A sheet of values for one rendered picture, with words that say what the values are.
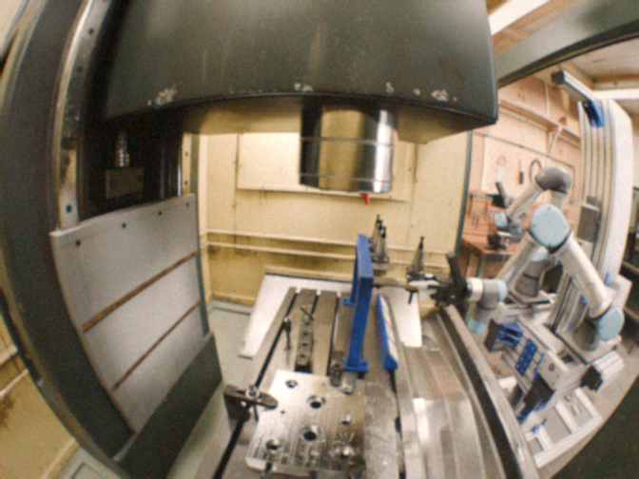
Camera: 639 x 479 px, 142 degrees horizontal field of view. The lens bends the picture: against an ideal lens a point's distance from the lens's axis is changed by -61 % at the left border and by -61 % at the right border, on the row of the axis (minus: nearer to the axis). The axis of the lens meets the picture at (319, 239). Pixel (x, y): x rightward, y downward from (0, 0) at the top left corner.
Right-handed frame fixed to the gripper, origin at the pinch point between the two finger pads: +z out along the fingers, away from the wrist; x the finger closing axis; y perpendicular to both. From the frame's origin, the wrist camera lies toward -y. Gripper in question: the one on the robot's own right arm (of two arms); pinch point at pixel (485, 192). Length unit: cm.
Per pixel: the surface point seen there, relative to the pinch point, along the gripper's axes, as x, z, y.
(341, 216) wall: -94, 14, 9
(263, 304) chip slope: -141, 8, 51
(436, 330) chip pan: -50, -21, 73
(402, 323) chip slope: -73, -20, 61
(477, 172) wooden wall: 114, 118, -3
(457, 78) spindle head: -111, -98, -34
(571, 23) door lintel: -53, -99, -69
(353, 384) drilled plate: -120, -78, 31
